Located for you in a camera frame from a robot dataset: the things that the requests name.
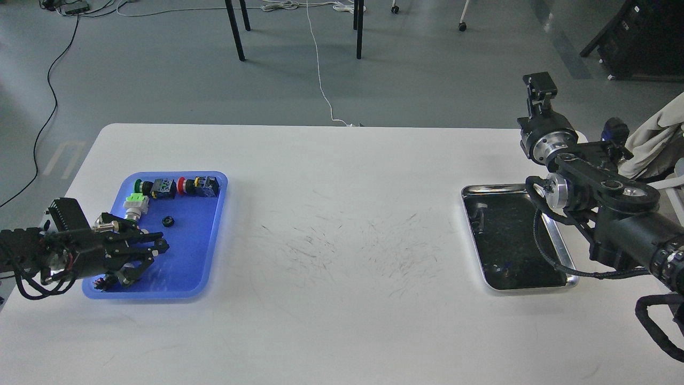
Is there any red push button switch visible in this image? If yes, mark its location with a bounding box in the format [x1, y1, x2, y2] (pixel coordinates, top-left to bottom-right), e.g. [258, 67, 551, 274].
[176, 176, 220, 198]

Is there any black switch with white face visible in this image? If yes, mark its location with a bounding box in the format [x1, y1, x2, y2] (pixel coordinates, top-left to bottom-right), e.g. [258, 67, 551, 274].
[92, 274, 122, 292]

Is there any white floor cable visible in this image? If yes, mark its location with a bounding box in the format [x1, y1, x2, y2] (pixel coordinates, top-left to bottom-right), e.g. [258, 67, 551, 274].
[262, 0, 369, 128]

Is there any light green button switch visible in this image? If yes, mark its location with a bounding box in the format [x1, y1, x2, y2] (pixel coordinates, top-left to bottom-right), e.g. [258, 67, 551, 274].
[123, 192, 150, 223]

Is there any blue plastic tray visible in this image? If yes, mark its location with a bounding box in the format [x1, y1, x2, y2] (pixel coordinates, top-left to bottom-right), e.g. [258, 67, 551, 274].
[82, 171, 229, 301]

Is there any black cabinet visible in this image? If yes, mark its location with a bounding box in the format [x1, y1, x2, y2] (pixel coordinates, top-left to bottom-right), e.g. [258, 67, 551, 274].
[579, 1, 683, 82]

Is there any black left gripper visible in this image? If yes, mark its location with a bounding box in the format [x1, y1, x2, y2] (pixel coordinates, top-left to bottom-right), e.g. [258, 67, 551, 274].
[66, 212, 169, 287]

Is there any black table leg right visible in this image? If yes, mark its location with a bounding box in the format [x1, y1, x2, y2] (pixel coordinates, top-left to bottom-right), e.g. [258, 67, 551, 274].
[353, 0, 366, 59]

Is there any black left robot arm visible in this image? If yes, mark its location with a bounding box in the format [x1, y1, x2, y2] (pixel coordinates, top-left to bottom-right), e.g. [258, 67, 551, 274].
[2, 212, 169, 301]

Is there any beige cloth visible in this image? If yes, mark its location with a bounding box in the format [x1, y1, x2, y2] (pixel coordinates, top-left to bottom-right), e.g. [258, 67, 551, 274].
[618, 93, 683, 183]

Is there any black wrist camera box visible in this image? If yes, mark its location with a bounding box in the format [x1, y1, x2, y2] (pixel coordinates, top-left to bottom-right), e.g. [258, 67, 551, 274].
[42, 197, 92, 234]

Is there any small black gear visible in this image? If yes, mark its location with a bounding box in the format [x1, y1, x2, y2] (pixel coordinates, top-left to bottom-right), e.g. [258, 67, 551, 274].
[161, 216, 175, 228]

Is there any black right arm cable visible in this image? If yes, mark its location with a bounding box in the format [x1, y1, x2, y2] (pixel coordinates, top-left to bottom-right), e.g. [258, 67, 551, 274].
[525, 175, 650, 280]

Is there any green push button switch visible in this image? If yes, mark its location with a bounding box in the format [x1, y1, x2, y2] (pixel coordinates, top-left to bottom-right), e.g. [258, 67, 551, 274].
[133, 178, 177, 199]

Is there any black table leg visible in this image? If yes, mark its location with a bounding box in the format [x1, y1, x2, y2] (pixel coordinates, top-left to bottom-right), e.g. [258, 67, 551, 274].
[224, 0, 251, 63]
[353, 0, 366, 59]

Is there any shiny metal tray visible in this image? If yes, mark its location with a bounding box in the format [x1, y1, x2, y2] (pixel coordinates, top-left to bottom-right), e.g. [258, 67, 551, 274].
[461, 184, 579, 295]

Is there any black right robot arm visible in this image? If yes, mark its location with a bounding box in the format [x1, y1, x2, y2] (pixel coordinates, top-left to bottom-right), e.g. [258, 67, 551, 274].
[517, 72, 682, 361]

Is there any black floor cable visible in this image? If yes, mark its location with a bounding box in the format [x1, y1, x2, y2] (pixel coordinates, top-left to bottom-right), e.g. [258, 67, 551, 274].
[0, 0, 139, 209]

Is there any black table leg left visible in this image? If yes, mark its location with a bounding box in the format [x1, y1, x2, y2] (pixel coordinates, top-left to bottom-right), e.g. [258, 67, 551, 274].
[224, 0, 251, 63]

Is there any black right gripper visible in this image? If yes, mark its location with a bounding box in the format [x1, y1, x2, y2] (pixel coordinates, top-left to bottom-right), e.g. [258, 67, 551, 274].
[516, 72, 579, 165]

